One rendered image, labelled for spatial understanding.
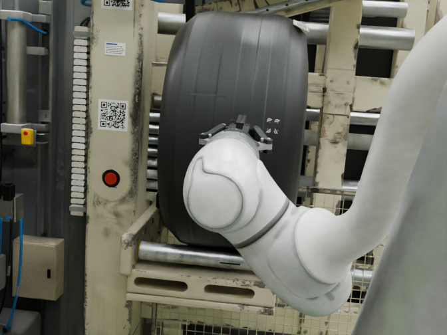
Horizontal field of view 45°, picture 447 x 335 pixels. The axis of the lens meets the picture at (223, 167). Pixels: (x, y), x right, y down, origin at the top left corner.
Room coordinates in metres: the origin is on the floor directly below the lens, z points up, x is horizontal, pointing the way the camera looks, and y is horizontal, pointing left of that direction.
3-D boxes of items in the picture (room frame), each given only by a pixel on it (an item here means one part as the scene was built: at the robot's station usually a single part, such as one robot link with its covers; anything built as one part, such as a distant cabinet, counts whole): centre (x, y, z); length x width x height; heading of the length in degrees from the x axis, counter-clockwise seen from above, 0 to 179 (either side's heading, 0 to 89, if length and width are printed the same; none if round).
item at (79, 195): (1.37, 0.36, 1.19); 0.05 x 0.04 x 0.48; 175
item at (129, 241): (1.40, 0.20, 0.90); 0.40 x 0.03 x 0.10; 175
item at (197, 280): (1.25, 0.03, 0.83); 0.36 x 0.09 x 0.06; 85
